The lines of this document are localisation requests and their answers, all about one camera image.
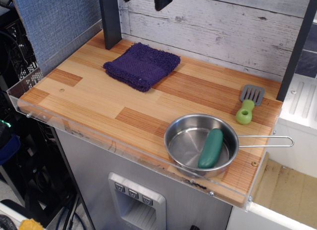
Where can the purple terry cloth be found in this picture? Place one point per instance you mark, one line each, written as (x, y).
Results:
(141, 66)

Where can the clear acrylic counter guard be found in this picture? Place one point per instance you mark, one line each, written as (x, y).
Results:
(111, 121)

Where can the blue fabric panel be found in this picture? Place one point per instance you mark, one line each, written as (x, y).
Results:
(57, 28)

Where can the small steel frying pan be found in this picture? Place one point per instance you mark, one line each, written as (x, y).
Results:
(185, 138)

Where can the green toy cucumber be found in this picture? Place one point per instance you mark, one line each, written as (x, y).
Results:
(211, 150)

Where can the silver toy fridge dispenser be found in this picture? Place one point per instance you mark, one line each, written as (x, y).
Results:
(137, 207)

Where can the white toy sink unit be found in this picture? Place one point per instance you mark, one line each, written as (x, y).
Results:
(286, 197)

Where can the grey spatula green handle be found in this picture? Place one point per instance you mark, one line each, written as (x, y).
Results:
(250, 97)

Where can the dark grey right post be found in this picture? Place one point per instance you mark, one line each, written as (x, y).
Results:
(297, 51)

